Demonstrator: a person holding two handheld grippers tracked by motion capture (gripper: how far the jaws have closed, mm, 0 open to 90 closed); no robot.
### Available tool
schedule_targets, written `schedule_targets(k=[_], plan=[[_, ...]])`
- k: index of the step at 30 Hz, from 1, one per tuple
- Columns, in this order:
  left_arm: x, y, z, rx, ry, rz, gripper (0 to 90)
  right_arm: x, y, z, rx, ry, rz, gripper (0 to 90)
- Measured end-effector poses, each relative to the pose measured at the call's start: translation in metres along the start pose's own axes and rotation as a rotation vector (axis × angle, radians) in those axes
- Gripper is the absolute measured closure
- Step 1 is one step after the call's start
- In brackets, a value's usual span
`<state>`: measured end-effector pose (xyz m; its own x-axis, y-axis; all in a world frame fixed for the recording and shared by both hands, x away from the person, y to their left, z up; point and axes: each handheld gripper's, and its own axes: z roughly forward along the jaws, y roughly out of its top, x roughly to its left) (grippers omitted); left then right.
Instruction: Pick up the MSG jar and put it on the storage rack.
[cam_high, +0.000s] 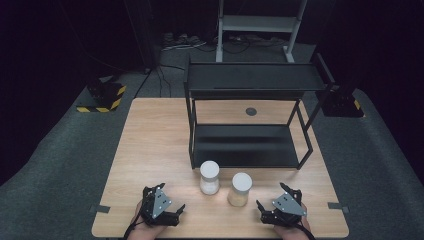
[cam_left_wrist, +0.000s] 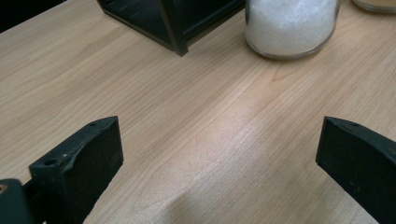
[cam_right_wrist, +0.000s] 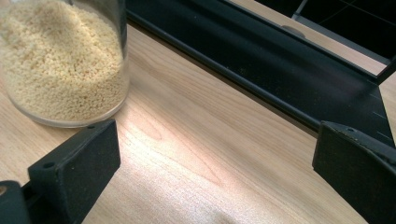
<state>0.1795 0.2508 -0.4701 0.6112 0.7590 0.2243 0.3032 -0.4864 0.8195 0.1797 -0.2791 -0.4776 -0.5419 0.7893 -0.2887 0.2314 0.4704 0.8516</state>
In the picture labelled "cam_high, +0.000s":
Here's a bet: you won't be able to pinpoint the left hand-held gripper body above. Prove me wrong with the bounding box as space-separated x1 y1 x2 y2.
140 185 180 228

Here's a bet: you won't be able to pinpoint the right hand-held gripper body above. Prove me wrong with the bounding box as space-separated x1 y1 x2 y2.
260 189 308 229

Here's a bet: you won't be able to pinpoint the jar with yellow powder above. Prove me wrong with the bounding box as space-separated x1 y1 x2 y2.
227 171 254 208

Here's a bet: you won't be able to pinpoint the jar with white granules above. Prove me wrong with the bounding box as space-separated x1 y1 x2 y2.
199 160 221 196

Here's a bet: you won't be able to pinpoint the black two-tier metal rack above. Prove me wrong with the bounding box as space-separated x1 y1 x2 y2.
183 52 336 171

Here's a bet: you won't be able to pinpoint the person's right hand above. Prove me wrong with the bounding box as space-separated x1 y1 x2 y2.
273 203 315 240

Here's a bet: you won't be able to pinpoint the person's left hand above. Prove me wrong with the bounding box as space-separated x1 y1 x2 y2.
127 199 167 240

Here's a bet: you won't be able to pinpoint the grey tape strip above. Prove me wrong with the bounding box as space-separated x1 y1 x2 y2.
327 201 350 215
88 204 111 215

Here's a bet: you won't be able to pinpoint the black stand base, striped edge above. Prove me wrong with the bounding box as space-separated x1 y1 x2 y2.
321 85 365 119
76 77 128 114

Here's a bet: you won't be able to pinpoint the power strip with plugs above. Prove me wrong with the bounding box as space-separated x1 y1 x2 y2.
162 31 208 52

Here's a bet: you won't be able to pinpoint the grey metal stand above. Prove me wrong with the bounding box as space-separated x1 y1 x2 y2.
215 0 308 64

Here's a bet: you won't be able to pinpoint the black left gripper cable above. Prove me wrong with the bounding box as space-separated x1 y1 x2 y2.
123 218 143 240

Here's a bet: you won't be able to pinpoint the black floor cables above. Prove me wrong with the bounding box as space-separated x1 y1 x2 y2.
194 33 288 55

